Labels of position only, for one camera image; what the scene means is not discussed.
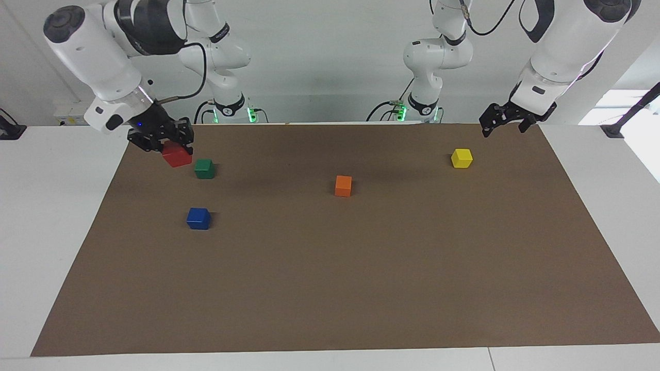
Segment blue wooden block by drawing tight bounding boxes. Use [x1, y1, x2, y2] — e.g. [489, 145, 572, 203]
[186, 207, 211, 230]

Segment red wooden block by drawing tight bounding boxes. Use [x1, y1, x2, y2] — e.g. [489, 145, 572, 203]
[162, 142, 193, 168]

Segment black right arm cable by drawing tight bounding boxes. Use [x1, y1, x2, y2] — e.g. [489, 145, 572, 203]
[155, 41, 208, 102]

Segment yellow wooden block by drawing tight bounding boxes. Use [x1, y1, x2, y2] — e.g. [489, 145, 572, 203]
[451, 148, 474, 170]

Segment white wall socket box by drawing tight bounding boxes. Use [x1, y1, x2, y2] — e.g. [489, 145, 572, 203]
[54, 100, 89, 126]

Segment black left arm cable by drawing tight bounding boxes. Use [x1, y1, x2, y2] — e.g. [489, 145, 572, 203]
[458, 0, 517, 37]

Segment black clamped stand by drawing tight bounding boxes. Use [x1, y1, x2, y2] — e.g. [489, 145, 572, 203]
[600, 81, 660, 139]

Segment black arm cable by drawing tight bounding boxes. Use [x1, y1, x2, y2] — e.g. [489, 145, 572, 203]
[458, 0, 517, 37]
[155, 41, 208, 102]

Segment brown table mat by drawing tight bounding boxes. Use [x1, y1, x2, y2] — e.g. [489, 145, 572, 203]
[30, 123, 660, 357]

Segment black base cable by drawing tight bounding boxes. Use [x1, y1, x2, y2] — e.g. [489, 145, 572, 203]
[366, 77, 414, 123]
[193, 100, 216, 125]

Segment black table clamp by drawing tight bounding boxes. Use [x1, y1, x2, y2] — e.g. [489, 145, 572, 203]
[0, 107, 27, 141]

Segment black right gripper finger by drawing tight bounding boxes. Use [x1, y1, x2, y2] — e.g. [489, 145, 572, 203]
[175, 117, 195, 155]
[127, 133, 167, 154]

